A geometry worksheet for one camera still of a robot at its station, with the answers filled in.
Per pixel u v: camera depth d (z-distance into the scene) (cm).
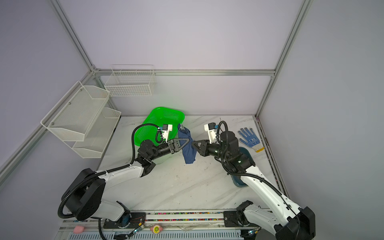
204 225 73
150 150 61
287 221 39
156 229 67
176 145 68
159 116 115
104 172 48
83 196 43
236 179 83
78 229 70
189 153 69
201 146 64
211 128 63
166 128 69
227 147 52
